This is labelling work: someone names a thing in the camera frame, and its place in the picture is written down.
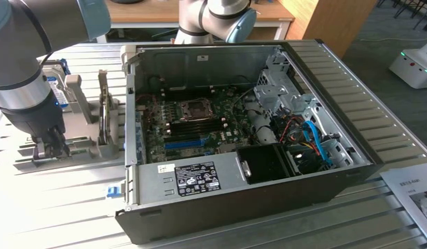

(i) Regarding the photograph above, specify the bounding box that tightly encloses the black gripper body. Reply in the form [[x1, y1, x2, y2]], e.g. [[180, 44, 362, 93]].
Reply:
[[0, 98, 67, 139]]

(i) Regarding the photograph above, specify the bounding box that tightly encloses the green RAM stick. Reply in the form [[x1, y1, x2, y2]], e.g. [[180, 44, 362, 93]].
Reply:
[[32, 140, 95, 163]]

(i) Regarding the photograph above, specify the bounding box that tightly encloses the black RAM slot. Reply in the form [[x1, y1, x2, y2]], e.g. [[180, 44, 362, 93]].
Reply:
[[168, 127, 230, 137], [166, 121, 227, 131], [167, 124, 229, 134], [166, 118, 226, 128]]

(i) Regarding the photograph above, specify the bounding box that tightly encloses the hard disk with blue label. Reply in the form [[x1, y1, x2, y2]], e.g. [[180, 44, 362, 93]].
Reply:
[[43, 59, 71, 110]]

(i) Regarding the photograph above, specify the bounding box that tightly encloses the grey parts rack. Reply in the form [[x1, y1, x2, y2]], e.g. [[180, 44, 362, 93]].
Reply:
[[12, 59, 128, 171]]

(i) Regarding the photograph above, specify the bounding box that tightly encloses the graphics card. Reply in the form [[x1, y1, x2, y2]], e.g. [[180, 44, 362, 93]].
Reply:
[[96, 69, 115, 146]]

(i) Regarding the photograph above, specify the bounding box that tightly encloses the blue case latch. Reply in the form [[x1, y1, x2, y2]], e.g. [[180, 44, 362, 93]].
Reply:
[[107, 182, 126, 200]]

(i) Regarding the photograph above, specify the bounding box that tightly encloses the grey power supply with label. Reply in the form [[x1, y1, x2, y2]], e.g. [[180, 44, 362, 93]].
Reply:
[[131, 152, 250, 206]]

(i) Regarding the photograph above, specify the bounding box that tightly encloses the black expansion slot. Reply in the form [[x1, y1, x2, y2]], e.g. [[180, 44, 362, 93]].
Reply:
[[163, 134, 202, 144]]

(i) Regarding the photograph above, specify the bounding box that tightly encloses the blue expansion slot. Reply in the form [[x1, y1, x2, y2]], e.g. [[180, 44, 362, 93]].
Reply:
[[163, 139, 206, 150]]

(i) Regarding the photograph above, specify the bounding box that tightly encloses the CPU socket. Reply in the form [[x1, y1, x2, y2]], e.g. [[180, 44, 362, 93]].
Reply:
[[176, 98, 218, 122]]

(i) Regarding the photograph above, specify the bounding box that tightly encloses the green motherboard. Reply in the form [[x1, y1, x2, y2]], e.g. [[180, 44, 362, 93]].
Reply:
[[135, 87, 281, 164]]

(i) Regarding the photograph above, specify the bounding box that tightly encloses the black fan shroud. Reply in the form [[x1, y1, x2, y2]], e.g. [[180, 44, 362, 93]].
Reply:
[[235, 142, 299, 185]]

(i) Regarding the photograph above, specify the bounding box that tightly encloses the black open PC case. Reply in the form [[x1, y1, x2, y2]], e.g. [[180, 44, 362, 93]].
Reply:
[[114, 38, 386, 246]]

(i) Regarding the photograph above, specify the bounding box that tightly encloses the silver metal disk bay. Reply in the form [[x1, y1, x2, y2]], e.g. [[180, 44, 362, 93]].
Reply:
[[253, 46, 326, 118]]

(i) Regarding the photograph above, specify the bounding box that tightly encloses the wooden cabinet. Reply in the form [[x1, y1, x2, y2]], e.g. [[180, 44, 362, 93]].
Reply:
[[285, 0, 379, 59]]

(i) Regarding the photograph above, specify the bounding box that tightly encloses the printed paper sheet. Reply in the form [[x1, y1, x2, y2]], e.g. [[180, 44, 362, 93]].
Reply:
[[379, 168, 427, 245]]

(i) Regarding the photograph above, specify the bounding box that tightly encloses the black office chair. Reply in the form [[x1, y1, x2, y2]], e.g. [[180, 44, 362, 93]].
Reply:
[[375, 0, 427, 32]]

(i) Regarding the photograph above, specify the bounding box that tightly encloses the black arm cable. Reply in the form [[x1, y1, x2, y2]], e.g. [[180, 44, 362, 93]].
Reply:
[[36, 51, 55, 67]]

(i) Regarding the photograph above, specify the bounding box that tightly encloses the wooden desk with white frame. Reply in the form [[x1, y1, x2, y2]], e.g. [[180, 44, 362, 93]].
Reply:
[[95, 0, 295, 44]]

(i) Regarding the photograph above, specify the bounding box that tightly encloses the blue flat wire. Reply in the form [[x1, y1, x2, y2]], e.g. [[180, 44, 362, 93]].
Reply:
[[302, 120, 335, 167]]

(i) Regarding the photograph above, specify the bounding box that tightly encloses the red wire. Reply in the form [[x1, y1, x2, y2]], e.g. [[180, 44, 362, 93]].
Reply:
[[282, 117, 322, 157]]

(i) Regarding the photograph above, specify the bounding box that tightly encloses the white floor cable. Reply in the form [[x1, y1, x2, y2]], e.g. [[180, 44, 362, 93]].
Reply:
[[358, 35, 427, 43]]

